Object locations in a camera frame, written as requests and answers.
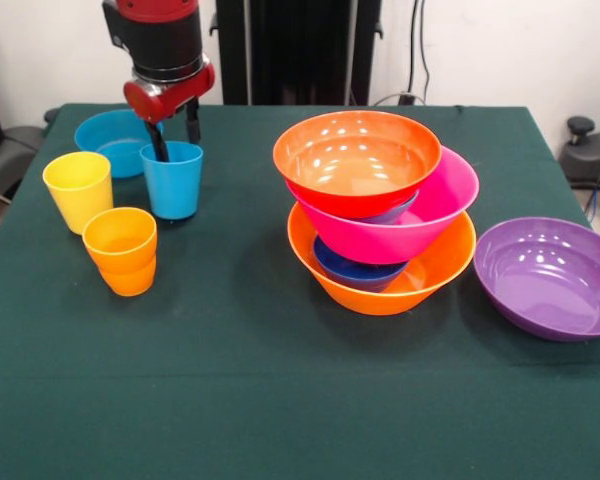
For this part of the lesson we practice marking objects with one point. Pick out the light blue ribbed bowl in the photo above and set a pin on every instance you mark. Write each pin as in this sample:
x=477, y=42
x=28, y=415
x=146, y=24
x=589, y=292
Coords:
x=397, y=210

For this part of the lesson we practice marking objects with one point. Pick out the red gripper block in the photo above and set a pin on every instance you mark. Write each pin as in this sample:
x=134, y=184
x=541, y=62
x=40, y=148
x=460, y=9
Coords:
x=147, y=102

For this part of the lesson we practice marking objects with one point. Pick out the purple bowl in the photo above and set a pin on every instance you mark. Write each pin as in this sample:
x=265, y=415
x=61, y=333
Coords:
x=550, y=285

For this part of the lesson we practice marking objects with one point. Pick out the large pink bowl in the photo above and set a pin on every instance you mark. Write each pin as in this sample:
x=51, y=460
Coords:
x=450, y=210

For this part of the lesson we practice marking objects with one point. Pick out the small dark blue bowl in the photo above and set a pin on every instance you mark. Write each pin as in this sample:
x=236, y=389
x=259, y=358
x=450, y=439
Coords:
x=355, y=275

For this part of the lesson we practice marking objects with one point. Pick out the dark green tablecloth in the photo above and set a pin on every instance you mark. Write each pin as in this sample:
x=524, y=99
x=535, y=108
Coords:
x=180, y=375

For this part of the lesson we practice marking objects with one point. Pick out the light blue shallow bowl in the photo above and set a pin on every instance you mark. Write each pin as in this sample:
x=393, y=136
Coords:
x=105, y=140

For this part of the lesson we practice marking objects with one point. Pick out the orange cup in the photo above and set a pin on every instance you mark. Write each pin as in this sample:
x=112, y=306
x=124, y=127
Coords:
x=122, y=260

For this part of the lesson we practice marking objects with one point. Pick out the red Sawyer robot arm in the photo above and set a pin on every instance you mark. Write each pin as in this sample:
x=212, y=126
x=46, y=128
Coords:
x=160, y=35

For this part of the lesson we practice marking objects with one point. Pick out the light blue cup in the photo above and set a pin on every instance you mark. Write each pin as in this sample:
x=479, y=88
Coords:
x=172, y=190

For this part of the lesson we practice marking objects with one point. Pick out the black office chair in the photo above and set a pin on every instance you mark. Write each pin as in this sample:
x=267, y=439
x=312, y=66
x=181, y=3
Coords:
x=10, y=150

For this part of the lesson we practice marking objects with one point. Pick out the large orange bowl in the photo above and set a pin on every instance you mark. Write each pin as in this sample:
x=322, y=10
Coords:
x=380, y=302

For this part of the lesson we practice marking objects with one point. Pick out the red bowl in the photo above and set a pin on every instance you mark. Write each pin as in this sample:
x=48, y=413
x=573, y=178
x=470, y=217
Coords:
x=355, y=200

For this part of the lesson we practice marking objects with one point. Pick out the yellow cup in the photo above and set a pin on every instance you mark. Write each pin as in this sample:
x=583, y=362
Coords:
x=77, y=195

